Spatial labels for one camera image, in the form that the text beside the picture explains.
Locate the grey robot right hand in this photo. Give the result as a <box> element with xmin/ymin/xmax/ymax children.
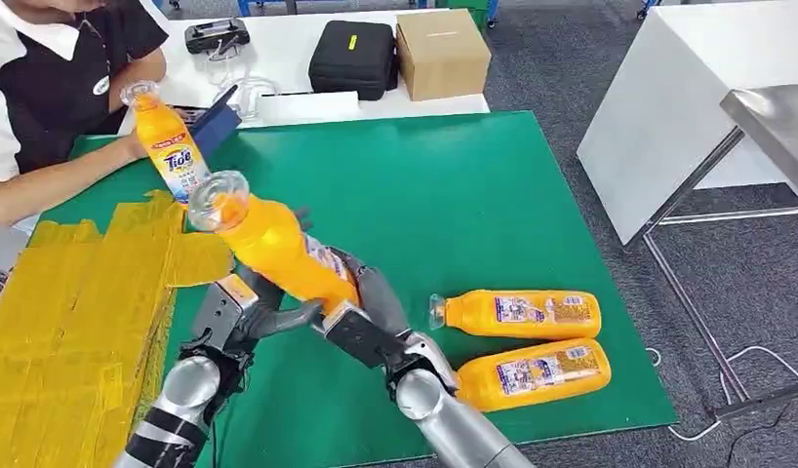
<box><xmin>334</xmin><ymin>246</ymin><xmax>414</xmax><ymax>341</ymax></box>

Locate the person's right hand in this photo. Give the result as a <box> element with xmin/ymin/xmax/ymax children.
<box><xmin>122</xmin><ymin>128</ymin><xmax>149</xmax><ymax>162</ymax></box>

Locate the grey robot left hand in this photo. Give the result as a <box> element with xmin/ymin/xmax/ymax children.
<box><xmin>233</xmin><ymin>206</ymin><xmax>324</xmax><ymax>357</ymax></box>

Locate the orange drink bottle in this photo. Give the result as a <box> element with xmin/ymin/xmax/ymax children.
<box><xmin>187</xmin><ymin>170</ymin><xmax>362</xmax><ymax>318</ymax></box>
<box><xmin>452</xmin><ymin>338</ymin><xmax>613</xmax><ymax>414</ymax></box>
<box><xmin>427</xmin><ymin>289</ymin><xmax>603</xmax><ymax>341</ymax></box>
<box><xmin>119</xmin><ymin>80</ymin><xmax>212</xmax><ymax>207</ymax></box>

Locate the green table mat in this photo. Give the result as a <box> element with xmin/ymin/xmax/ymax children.
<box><xmin>40</xmin><ymin>110</ymin><xmax>679</xmax><ymax>468</ymax></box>

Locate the person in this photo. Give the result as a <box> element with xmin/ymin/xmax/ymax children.
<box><xmin>0</xmin><ymin>0</ymin><xmax>171</xmax><ymax>227</ymax></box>

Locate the black remote controller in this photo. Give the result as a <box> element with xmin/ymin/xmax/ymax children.
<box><xmin>183</xmin><ymin>17</ymin><xmax>252</xmax><ymax>57</ymax></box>

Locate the white table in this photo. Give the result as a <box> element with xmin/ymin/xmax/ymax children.
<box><xmin>117</xmin><ymin>9</ymin><xmax>492</xmax><ymax>136</ymax></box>

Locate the black carrying case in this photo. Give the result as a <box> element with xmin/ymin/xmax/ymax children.
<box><xmin>308</xmin><ymin>19</ymin><xmax>400</xmax><ymax>102</ymax></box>

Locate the cardboard box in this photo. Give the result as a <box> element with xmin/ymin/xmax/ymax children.
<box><xmin>395</xmin><ymin>8</ymin><xmax>493</xmax><ymax>102</ymax></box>

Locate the green crate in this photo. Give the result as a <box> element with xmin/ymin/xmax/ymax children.
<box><xmin>435</xmin><ymin>0</ymin><xmax>491</xmax><ymax>30</ymax></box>

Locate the white panel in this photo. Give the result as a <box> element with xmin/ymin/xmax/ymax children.
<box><xmin>577</xmin><ymin>0</ymin><xmax>798</xmax><ymax>247</ymax></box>

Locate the steel table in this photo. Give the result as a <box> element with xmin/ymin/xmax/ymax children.
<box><xmin>621</xmin><ymin>84</ymin><xmax>798</xmax><ymax>422</ymax></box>

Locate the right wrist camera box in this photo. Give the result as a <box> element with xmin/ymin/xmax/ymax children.
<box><xmin>311</xmin><ymin>299</ymin><xmax>407</xmax><ymax>371</ymax></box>

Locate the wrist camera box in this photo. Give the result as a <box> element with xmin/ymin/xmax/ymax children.
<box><xmin>190</xmin><ymin>274</ymin><xmax>261</xmax><ymax>355</ymax></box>
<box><xmin>311</xmin><ymin>299</ymin><xmax>407</xmax><ymax>371</ymax></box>

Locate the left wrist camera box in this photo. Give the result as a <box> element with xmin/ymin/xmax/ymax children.
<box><xmin>190</xmin><ymin>274</ymin><xmax>261</xmax><ymax>355</ymax></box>

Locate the white coiled cable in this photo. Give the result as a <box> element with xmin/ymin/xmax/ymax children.
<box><xmin>208</xmin><ymin>38</ymin><xmax>284</xmax><ymax>122</ymax></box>

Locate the white floor cable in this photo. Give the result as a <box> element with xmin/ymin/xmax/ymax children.
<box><xmin>645</xmin><ymin>346</ymin><xmax>798</xmax><ymax>444</ymax></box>

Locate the black floor cable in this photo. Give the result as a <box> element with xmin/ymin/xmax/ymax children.
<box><xmin>725</xmin><ymin>403</ymin><xmax>798</xmax><ymax>468</ymax></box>

